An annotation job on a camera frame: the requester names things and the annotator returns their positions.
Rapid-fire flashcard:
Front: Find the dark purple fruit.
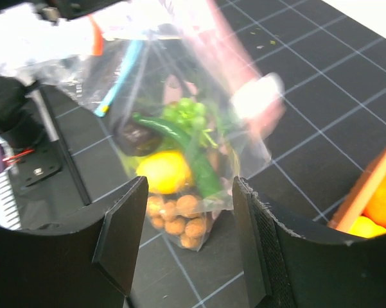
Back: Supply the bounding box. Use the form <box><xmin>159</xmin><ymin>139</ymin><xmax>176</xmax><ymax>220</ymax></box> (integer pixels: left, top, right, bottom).
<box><xmin>112</xmin><ymin>120</ymin><xmax>162</xmax><ymax>157</ymax></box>

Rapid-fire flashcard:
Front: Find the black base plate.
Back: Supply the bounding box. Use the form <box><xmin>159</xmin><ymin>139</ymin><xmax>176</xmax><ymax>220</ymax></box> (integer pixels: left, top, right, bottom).
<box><xmin>3</xmin><ymin>87</ymin><xmax>91</xmax><ymax>229</ymax></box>

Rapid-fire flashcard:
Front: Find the white slotted cable duct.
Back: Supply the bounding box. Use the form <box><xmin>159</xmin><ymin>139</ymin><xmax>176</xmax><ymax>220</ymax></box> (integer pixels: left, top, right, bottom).
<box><xmin>0</xmin><ymin>173</ymin><xmax>21</xmax><ymax>230</ymax></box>

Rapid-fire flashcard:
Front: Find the green chili pepper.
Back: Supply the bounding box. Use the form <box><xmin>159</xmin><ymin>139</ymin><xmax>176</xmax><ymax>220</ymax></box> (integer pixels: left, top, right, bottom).
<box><xmin>132</xmin><ymin>112</ymin><xmax>224</xmax><ymax>198</ymax></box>

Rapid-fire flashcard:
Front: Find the orange plastic basket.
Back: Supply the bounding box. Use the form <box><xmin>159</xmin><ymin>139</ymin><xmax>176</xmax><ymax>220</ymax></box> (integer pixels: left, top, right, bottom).
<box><xmin>328</xmin><ymin>148</ymin><xmax>386</xmax><ymax>233</ymax></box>

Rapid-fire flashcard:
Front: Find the brown longan cluster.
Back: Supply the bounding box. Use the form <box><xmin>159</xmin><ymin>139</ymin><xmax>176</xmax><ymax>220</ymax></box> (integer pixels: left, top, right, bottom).
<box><xmin>146</xmin><ymin>194</ymin><xmax>215</xmax><ymax>251</ymax></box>

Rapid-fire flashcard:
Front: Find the black grid mat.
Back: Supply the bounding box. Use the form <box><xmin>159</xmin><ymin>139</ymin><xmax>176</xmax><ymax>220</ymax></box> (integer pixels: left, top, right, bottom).
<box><xmin>132</xmin><ymin>1</ymin><xmax>386</xmax><ymax>307</ymax></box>

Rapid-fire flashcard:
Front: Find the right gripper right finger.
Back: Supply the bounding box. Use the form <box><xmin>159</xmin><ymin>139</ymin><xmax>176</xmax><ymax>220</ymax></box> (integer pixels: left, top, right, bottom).
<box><xmin>232</xmin><ymin>177</ymin><xmax>386</xmax><ymax>307</ymax></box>

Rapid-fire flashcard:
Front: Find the yellow lemon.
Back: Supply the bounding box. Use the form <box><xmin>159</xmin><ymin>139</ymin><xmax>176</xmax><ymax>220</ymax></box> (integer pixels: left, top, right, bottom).
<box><xmin>136</xmin><ymin>150</ymin><xmax>194</xmax><ymax>194</ymax></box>

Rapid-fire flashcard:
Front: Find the yellow banana bunch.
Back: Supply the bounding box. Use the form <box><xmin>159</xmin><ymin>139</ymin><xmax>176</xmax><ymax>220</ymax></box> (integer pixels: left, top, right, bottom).
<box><xmin>348</xmin><ymin>216</ymin><xmax>386</xmax><ymax>239</ymax></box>

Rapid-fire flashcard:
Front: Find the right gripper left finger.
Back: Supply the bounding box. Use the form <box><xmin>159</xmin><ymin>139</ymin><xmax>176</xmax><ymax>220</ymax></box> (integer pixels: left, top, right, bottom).
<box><xmin>0</xmin><ymin>176</ymin><xmax>148</xmax><ymax>307</ymax></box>

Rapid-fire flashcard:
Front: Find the pink dotted zip bag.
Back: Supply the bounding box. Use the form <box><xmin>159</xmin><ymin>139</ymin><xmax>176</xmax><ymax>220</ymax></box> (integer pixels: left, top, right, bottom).
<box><xmin>44</xmin><ymin>0</ymin><xmax>286</xmax><ymax>252</ymax></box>

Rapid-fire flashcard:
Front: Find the green grapes bunch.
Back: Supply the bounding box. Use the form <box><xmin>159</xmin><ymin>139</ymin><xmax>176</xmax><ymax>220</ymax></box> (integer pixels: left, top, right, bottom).
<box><xmin>161</xmin><ymin>98</ymin><xmax>218</xmax><ymax>148</ymax></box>

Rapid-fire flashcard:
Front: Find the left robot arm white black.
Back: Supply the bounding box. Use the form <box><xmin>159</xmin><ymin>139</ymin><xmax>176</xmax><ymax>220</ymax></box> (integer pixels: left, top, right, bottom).
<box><xmin>0</xmin><ymin>2</ymin><xmax>111</xmax><ymax>85</ymax></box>

